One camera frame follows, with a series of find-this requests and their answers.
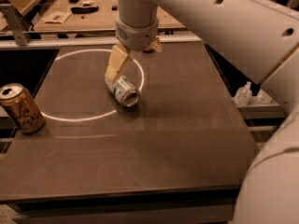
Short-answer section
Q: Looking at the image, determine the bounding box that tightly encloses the green white 7up can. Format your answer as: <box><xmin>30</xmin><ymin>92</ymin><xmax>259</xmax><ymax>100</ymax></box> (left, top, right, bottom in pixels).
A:
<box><xmin>105</xmin><ymin>75</ymin><xmax>140</xmax><ymax>107</ymax></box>

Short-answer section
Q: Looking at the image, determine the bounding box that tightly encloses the black device on desk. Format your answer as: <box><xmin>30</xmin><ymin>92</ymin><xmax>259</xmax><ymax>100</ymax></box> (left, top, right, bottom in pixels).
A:
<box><xmin>71</xmin><ymin>6</ymin><xmax>99</xmax><ymax>14</ymax></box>

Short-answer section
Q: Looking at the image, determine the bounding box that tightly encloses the white cup on shelf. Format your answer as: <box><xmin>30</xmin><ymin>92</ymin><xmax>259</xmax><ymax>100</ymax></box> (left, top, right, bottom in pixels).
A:
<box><xmin>257</xmin><ymin>89</ymin><xmax>272</xmax><ymax>104</ymax></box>

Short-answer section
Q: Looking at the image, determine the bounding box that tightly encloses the clear plastic bottle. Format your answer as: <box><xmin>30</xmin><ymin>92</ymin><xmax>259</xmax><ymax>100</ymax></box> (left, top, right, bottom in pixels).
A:
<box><xmin>234</xmin><ymin>81</ymin><xmax>252</xmax><ymax>106</ymax></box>

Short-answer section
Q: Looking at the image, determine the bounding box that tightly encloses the white paper card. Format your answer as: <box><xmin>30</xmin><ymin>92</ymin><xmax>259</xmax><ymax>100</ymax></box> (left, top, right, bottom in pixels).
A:
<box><xmin>42</xmin><ymin>11</ymin><xmax>71</xmax><ymax>24</ymax></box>

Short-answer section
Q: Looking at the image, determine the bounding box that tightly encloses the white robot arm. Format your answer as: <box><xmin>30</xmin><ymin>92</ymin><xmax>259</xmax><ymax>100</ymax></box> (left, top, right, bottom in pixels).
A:
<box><xmin>116</xmin><ymin>0</ymin><xmax>299</xmax><ymax>224</ymax></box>

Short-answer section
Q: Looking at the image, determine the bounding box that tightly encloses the wooden back desk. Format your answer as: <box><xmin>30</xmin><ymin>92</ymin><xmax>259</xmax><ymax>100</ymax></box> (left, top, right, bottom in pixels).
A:
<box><xmin>32</xmin><ymin>0</ymin><xmax>186</xmax><ymax>33</ymax></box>

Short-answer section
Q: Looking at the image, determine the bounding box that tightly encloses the gold LaCroix can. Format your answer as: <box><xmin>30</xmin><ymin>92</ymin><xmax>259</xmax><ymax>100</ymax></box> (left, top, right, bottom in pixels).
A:
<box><xmin>0</xmin><ymin>83</ymin><xmax>45</xmax><ymax>134</ymax></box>

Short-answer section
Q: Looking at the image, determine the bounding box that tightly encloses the left metal bracket post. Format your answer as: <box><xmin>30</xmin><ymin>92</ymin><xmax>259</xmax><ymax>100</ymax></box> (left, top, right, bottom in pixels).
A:
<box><xmin>0</xmin><ymin>4</ymin><xmax>30</xmax><ymax>46</ymax></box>

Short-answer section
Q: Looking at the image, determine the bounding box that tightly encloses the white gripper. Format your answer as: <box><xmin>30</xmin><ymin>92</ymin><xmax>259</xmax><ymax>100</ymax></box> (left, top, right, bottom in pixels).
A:
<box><xmin>105</xmin><ymin>17</ymin><xmax>163</xmax><ymax>81</ymax></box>

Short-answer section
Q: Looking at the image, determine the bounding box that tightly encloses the small black block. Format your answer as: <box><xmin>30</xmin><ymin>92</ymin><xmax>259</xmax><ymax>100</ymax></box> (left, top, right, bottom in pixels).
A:
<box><xmin>111</xmin><ymin>5</ymin><xmax>118</xmax><ymax>10</ymax></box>

